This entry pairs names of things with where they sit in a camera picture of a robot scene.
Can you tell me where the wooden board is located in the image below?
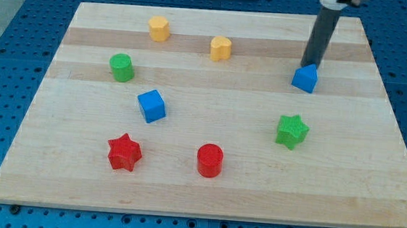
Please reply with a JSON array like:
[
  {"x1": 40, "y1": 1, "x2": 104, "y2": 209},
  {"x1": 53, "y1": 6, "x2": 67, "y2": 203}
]
[{"x1": 0, "y1": 2, "x2": 407, "y2": 228}]

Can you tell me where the red cylinder block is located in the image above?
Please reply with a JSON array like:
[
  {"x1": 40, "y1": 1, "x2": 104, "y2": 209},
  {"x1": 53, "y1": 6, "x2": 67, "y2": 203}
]
[{"x1": 197, "y1": 144, "x2": 223, "y2": 178}]

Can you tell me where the blue cube block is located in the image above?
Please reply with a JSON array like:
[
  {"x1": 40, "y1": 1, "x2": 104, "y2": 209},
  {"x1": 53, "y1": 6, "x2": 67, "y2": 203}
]
[{"x1": 137, "y1": 90, "x2": 166, "y2": 123}]

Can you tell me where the yellow heart block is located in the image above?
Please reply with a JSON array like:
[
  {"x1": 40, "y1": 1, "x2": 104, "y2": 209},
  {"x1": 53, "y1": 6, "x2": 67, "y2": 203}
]
[{"x1": 210, "y1": 36, "x2": 232, "y2": 62}]

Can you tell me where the red star block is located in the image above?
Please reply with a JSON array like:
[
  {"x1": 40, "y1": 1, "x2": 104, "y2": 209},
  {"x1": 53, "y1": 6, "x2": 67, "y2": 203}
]
[{"x1": 107, "y1": 134, "x2": 142, "y2": 172}]

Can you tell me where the green star block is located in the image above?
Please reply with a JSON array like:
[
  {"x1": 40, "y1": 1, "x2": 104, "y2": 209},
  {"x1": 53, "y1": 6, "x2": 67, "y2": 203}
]
[{"x1": 275, "y1": 115, "x2": 309, "y2": 150}]

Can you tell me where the green cylinder block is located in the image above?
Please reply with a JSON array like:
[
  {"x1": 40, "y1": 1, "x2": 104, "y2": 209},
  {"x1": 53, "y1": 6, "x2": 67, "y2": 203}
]
[{"x1": 109, "y1": 54, "x2": 135, "y2": 82}]

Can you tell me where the yellow hexagon block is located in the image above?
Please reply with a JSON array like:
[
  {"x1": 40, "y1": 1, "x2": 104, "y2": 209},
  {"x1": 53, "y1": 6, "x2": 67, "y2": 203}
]
[{"x1": 148, "y1": 15, "x2": 170, "y2": 42}]

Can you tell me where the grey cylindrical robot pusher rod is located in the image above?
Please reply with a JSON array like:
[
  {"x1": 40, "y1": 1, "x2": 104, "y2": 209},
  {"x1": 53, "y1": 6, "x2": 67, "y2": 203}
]
[{"x1": 300, "y1": 6, "x2": 341, "y2": 67}]

